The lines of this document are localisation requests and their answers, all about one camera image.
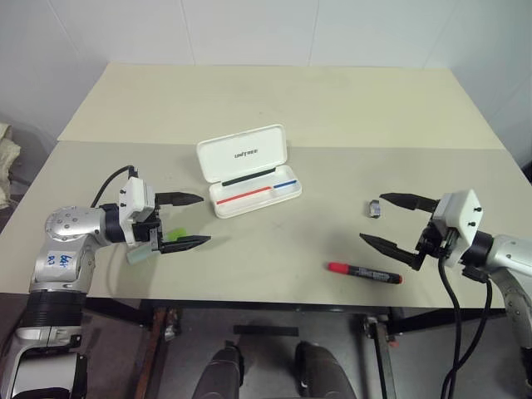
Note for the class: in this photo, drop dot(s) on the small grey eraser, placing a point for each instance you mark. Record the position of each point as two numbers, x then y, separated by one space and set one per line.
374 209

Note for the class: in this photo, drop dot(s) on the grey chair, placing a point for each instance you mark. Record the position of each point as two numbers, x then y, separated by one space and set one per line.
31 158

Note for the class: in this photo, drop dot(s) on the beige crumpled cloth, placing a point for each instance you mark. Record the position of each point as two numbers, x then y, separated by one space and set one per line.
7 158

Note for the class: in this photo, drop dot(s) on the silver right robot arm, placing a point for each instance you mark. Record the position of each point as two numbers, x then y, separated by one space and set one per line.
513 257

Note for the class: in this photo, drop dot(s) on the blue pen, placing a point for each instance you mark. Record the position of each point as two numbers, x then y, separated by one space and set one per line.
286 183

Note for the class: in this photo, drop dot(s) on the black marker with red cap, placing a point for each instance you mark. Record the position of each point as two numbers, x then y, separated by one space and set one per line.
367 273

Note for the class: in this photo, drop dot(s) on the black tape strip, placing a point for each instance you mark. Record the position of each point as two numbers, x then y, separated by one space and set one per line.
266 331

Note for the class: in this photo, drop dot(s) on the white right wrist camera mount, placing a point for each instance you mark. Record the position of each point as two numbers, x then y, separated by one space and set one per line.
463 212

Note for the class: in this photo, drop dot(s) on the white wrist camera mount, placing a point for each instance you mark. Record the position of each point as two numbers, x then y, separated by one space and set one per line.
463 212
134 197

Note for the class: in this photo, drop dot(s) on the dark object at wall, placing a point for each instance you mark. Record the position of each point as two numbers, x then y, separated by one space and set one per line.
524 168

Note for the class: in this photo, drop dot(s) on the dark rounded shape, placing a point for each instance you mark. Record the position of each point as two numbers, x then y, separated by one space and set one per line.
324 372
220 376

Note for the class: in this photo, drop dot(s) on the white open pencil case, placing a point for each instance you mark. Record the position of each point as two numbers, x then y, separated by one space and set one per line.
241 156

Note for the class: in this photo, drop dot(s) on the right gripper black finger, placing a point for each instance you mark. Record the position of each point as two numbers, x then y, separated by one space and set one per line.
388 248
411 201

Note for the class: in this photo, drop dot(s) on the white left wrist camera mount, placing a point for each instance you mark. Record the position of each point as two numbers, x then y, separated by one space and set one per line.
134 197

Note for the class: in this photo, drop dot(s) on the black pen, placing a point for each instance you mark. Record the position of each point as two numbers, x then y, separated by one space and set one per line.
249 176

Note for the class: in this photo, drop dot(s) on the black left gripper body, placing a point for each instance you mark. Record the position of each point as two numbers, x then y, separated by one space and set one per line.
146 228

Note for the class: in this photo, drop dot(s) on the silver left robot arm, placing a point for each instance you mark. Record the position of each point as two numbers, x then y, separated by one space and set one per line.
66 224

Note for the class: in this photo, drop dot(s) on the rusty brown table leg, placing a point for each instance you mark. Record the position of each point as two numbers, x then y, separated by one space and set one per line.
154 349

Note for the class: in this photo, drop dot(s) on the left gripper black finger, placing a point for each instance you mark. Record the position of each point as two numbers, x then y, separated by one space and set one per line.
180 198
187 243

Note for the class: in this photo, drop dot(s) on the red pen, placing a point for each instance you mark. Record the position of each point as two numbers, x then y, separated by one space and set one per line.
245 195

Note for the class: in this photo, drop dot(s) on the green capped translucent highlighter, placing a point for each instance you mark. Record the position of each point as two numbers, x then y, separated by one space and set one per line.
176 234

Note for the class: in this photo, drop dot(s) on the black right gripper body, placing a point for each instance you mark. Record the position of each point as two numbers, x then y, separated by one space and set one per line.
436 243

